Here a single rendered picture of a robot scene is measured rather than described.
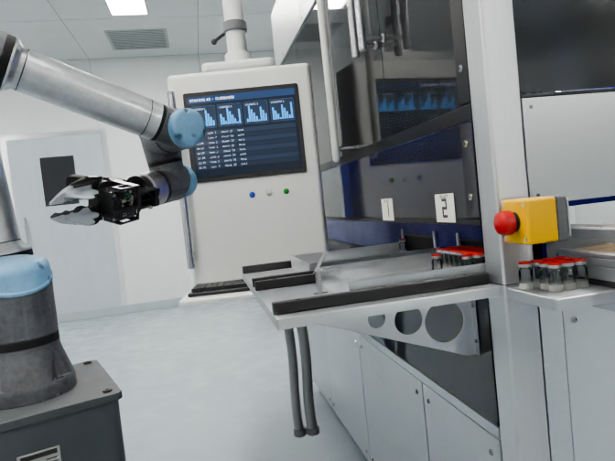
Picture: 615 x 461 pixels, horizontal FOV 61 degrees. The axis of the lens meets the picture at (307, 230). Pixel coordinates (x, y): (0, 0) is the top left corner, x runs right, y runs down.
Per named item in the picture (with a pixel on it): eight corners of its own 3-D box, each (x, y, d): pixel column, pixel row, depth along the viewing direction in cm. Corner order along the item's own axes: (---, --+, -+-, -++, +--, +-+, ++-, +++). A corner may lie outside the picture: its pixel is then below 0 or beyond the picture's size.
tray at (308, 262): (402, 253, 157) (401, 241, 157) (440, 261, 132) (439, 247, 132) (291, 267, 151) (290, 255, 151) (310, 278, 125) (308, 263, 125)
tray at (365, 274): (456, 263, 124) (455, 249, 124) (522, 276, 99) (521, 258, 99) (318, 283, 117) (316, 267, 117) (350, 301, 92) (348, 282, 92)
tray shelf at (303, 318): (396, 258, 162) (395, 251, 162) (539, 290, 94) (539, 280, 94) (242, 278, 153) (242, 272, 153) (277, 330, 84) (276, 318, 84)
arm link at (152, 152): (180, 106, 112) (194, 156, 114) (162, 116, 121) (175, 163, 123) (145, 112, 107) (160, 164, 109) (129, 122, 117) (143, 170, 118)
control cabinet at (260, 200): (327, 267, 204) (306, 65, 200) (331, 274, 185) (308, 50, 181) (198, 282, 202) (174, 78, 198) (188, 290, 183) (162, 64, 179)
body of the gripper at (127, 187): (117, 187, 96) (160, 178, 106) (82, 179, 99) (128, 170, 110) (117, 228, 98) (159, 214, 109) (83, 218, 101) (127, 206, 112)
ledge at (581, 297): (577, 287, 93) (576, 276, 93) (636, 298, 80) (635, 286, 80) (507, 297, 90) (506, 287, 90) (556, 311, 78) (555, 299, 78)
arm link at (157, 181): (141, 167, 113) (141, 204, 116) (126, 170, 109) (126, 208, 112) (169, 174, 111) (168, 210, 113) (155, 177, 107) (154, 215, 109)
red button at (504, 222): (512, 233, 87) (510, 209, 87) (526, 234, 83) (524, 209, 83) (491, 235, 86) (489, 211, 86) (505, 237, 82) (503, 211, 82)
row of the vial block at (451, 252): (445, 267, 119) (443, 247, 119) (487, 276, 102) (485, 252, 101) (436, 268, 119) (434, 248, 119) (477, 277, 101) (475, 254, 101)
